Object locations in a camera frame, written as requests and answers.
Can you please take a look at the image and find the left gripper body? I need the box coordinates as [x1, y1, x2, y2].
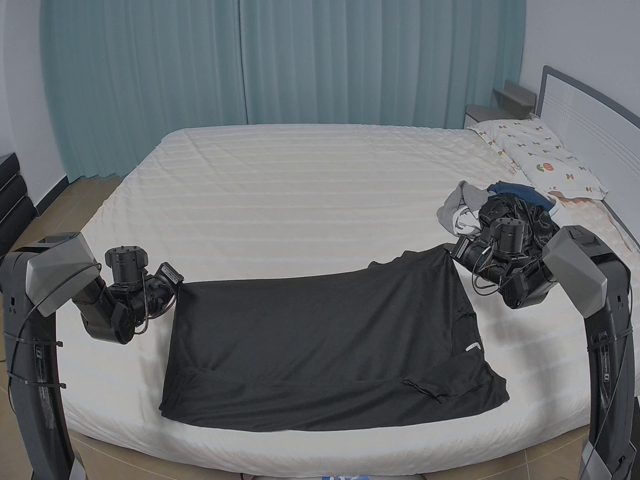
[149, 280, 177, 317]

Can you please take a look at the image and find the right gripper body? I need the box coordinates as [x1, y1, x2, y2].
[467, 245, 496, 271]

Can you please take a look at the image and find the black T-shirt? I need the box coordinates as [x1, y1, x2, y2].
[160, 248, 511, 434]

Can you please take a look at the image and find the bed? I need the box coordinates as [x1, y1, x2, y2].
[50, 65, 640, 469]

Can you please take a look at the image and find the grey garment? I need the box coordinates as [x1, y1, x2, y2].
[437, 180, 493, 234]

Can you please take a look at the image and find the black satin garment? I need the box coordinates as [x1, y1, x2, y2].
[477, 193, 561, 256]

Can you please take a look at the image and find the dark blue garment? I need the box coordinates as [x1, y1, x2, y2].
[487, 180, 556, 214]

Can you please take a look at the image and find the white garment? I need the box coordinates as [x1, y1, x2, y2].
[547, 200, 571, 226]

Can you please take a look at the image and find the white printed pillow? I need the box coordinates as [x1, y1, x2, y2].
[466, 118, 610, 201]

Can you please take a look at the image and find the grey bedside table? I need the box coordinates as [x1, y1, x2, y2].
[465, 80, 538, 129]

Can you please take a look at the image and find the black chest of drawers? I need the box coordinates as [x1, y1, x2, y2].
[0, 152, 37, 256]

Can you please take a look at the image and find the blue-green curtain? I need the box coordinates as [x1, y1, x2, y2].
[40, 0, 528, 181]

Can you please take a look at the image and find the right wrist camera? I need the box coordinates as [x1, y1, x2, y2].
[449, 237, 476, 261]

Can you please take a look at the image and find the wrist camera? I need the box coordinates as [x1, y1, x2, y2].
[157, 262, 184, 289]
[449, 237, 476, 261]

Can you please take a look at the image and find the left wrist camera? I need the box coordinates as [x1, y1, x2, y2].
[157, 262, 184, 289]

